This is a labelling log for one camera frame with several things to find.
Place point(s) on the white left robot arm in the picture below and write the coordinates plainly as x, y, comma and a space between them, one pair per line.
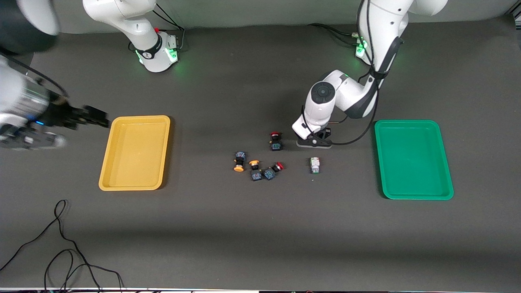
350, 97

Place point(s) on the yellow mushroom push button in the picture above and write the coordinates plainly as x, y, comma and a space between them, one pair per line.
240, 156
256, 176

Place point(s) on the yellow plastic tray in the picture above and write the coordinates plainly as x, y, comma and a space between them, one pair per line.
134, 154

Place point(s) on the green button with white block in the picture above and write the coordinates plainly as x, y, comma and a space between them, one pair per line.
314, 165

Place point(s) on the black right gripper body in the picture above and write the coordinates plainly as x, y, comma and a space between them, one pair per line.
61, 114

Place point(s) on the green plastic tray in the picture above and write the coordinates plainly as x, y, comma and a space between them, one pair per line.
413, 162

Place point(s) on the dark grey table cloth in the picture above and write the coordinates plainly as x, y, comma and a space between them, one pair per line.
260, 244

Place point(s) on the red mushroom push button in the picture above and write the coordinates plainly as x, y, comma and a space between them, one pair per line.
276, 145
269, 174

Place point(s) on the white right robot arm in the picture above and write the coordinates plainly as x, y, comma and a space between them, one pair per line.
150, 49

